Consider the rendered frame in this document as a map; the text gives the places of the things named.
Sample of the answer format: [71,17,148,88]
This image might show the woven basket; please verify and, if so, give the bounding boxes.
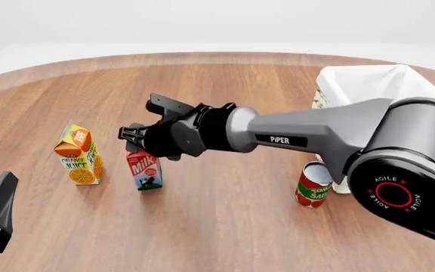
[310,63,435,195]

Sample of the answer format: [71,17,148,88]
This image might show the tomato sauce can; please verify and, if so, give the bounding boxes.
[295,161,334,209]

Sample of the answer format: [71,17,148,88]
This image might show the red and white milk carton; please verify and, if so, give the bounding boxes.
[125,149,164,192]

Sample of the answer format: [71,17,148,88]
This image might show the orange juice carton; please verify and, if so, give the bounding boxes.
[54,119,105,186]

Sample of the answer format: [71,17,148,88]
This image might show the white cloth basket liner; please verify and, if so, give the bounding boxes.
[315,63,435,108]

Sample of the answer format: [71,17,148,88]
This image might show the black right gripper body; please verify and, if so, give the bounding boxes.
[118,122,151,149]

